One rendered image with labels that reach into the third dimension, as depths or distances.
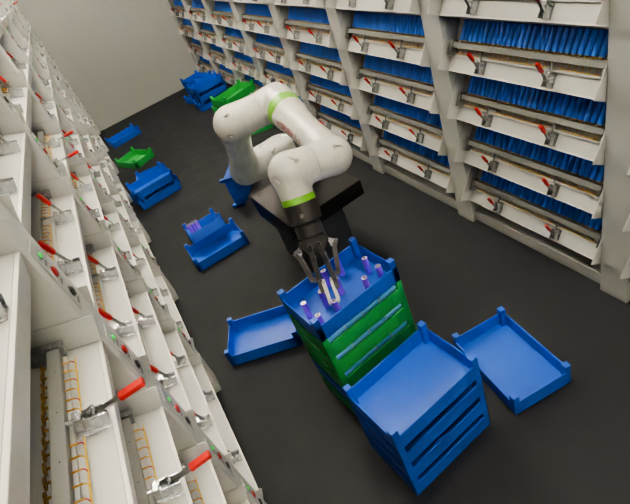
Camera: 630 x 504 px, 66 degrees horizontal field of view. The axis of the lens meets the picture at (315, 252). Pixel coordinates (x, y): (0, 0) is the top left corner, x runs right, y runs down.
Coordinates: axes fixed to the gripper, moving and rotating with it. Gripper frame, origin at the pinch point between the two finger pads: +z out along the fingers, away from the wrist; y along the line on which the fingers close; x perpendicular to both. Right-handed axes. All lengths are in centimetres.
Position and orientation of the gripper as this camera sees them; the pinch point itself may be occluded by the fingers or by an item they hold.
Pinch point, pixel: (330, 290)
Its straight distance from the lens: 135.8
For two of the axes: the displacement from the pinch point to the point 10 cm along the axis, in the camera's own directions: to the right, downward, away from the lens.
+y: -9.4, 3.1, 1.3
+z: 3.3, 9.2, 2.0
